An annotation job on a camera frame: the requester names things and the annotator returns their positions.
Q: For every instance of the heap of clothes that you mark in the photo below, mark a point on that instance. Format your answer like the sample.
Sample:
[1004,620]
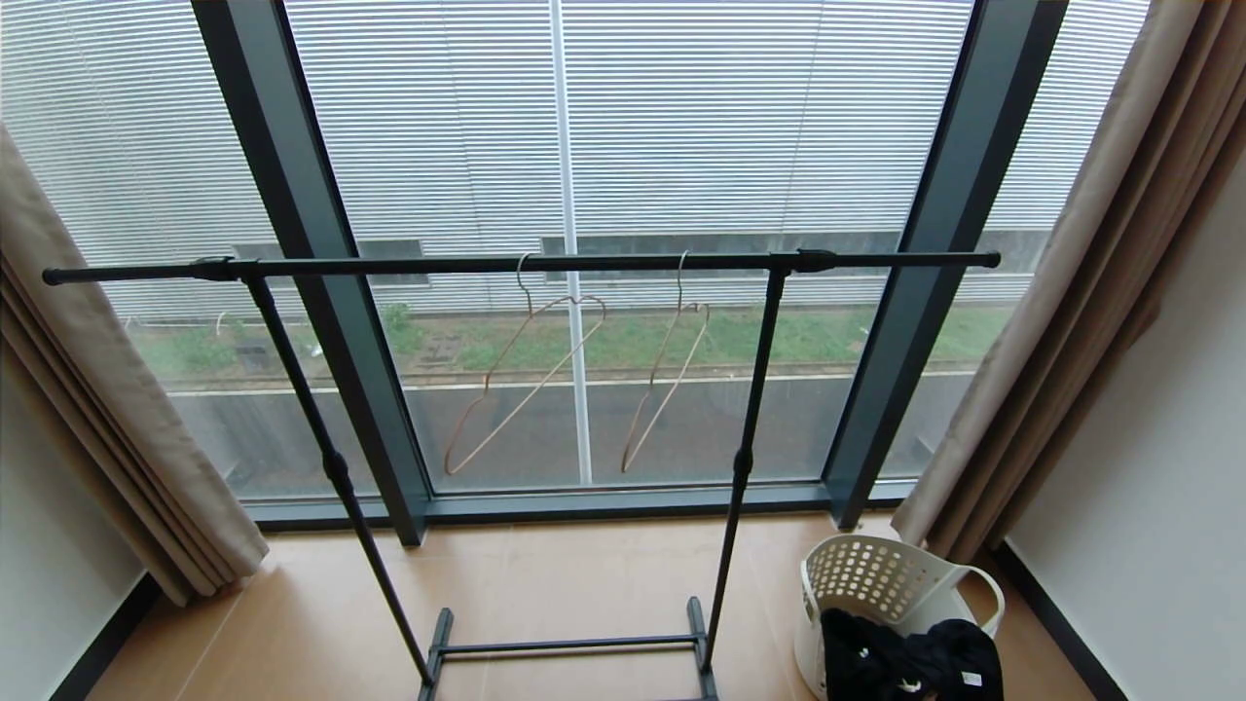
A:
[866,662]

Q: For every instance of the pink clothes hanger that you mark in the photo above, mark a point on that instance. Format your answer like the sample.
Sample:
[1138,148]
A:
[672,384]
[545,379]

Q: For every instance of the black clothes rack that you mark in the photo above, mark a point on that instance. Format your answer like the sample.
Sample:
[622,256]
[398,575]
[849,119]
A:
[487,264]

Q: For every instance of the white laundry basket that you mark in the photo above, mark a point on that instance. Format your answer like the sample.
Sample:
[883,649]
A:
[876,579]

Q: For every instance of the window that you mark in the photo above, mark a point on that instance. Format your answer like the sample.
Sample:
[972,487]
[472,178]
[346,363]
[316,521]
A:
[292,195]

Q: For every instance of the beige curtain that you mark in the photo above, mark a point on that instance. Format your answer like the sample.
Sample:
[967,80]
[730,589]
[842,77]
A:
[1100,243]
[97,409]

